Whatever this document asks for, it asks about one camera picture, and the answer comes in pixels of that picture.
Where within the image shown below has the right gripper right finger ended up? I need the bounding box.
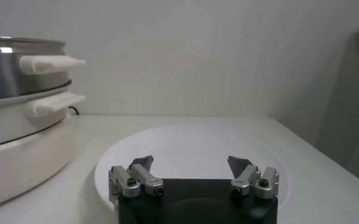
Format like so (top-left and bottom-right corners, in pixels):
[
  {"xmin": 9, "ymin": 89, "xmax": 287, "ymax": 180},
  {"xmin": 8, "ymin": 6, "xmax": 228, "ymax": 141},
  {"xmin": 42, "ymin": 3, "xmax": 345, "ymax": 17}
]
[{"xmin": 227, "ymin": 155, "xmax": 280, "ymax": 200}]

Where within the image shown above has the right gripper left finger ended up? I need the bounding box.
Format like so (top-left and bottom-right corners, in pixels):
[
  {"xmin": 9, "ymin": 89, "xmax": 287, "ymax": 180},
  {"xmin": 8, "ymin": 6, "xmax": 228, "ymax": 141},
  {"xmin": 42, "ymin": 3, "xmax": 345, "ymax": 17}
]
[{"xmin": 108, "ymin": 155, "xmax": 165, "ymax": 205}]

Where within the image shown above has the white round plate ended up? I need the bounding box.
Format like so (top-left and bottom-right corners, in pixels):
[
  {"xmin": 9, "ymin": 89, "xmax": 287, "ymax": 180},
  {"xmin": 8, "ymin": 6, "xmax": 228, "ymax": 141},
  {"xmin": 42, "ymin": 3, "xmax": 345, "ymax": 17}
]
[{"xmin": 94, "ymin": 124, "xmax": 290, "ymax": 214}]

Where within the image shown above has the white electric cooking pot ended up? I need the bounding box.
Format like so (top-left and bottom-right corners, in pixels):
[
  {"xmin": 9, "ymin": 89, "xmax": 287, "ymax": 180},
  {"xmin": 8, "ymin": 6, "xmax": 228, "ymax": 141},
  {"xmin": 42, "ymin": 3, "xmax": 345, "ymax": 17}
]
[{"xmin": 0, "ymin": 80, "xmax": 86, "ymax": 211}]

